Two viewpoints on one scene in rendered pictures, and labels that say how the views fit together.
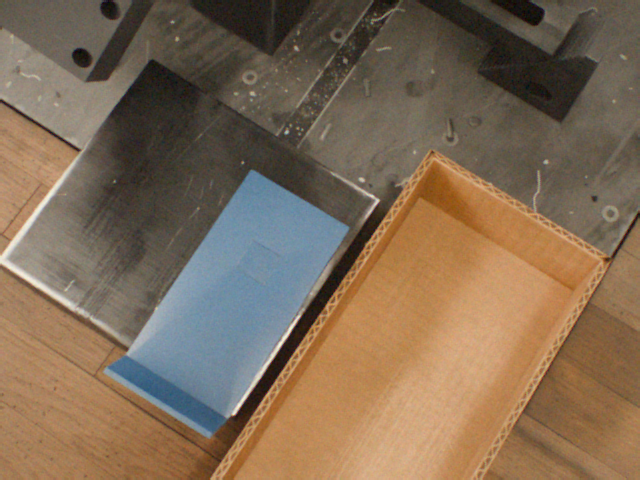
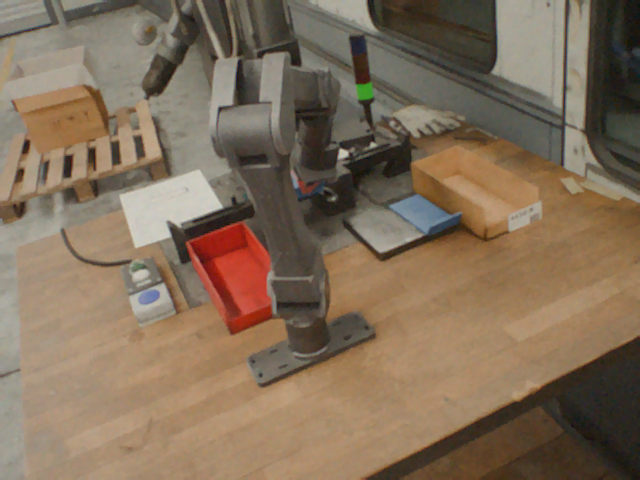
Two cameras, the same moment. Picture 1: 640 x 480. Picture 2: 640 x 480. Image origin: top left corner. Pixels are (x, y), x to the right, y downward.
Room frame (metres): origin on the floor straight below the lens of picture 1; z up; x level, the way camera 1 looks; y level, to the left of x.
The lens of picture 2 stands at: (-0.45, 0.91, 1.56)
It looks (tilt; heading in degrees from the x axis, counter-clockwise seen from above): 31 degrees down; 317
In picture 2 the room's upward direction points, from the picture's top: 12 degrees counter-clockwise
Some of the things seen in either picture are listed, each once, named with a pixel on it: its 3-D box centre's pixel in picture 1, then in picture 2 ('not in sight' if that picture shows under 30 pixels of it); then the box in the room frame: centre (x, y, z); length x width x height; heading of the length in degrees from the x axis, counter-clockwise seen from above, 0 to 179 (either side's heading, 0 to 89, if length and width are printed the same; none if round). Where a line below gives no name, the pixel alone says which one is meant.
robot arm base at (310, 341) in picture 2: not in sight; (307, 330); (0.14, 0.43, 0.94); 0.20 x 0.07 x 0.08; 66
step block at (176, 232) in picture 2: not in sight; (188, 237); (0.54, 0.34, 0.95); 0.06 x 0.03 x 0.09; 66
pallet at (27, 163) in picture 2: not in sight; (84, 154); (3.55, -0.81, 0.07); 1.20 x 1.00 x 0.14; 149
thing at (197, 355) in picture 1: (231, 297); (424, 209); (0.18, 0.04, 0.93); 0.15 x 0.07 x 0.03; 157
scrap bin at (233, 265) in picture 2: not in sight; (237, 273); (0.37, 0.37, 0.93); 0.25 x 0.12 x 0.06; 156
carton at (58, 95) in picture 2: not in sight; (61, 97); (3.83, -0.93, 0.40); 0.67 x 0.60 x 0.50; 148
